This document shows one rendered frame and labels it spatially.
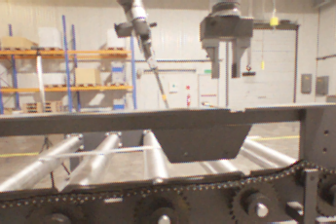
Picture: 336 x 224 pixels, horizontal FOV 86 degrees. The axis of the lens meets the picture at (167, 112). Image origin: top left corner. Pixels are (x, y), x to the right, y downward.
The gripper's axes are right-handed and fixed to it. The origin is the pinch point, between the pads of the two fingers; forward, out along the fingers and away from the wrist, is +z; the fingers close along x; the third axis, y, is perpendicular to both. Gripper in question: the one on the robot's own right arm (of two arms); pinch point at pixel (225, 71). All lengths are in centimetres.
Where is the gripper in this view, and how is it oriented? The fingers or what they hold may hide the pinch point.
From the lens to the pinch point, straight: 53.1
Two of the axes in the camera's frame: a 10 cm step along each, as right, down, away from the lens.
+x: 9.9, -0.4, 1.2
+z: 0.3, 9.9, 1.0
